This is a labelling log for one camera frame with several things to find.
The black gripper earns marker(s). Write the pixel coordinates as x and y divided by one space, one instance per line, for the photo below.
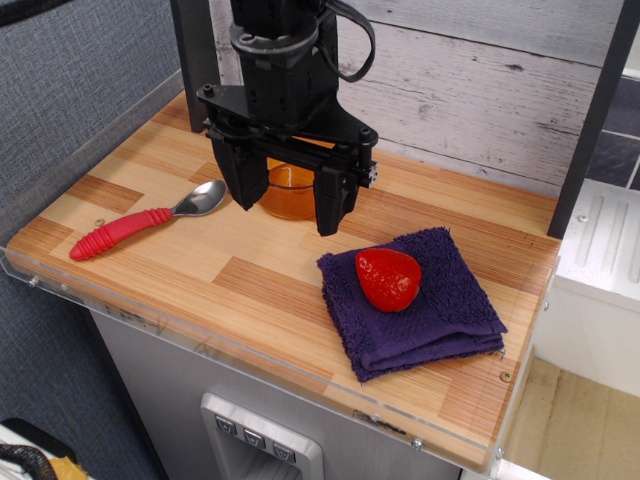
287 108

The red handled metal spoon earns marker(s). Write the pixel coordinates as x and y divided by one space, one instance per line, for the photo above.
203 200

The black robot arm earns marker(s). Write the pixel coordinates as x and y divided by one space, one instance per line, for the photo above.
273 19

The amber glass bowl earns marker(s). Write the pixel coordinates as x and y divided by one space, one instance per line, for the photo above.
290 194

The red toy strawberry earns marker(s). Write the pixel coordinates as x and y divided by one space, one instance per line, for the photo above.
389 279

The clear acrylic edge guard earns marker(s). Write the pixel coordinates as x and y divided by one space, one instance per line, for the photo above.
167 367

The purple folded towel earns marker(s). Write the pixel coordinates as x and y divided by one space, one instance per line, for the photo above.
451 317

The silver toy dishwasher panel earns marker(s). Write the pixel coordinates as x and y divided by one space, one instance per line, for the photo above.
249 446

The white toy sink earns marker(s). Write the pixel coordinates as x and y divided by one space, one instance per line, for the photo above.
589 324

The yellow and black object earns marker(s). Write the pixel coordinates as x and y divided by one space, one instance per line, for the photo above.
28 462

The dark vertical post left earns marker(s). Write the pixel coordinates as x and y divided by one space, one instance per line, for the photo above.
197 53

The dark vertical post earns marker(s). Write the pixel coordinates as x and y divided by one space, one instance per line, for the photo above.
604 93
197 53

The dark vertical post right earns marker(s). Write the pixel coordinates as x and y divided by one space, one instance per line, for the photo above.
604 93

